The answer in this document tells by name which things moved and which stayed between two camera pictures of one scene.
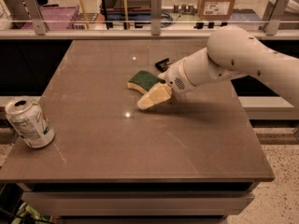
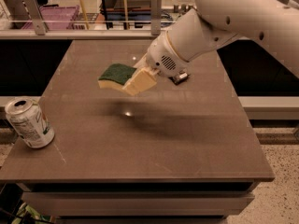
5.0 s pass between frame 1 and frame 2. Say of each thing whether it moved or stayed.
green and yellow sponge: moved
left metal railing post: stayed
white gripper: moved
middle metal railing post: stayed
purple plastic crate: stayed
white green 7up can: stayed
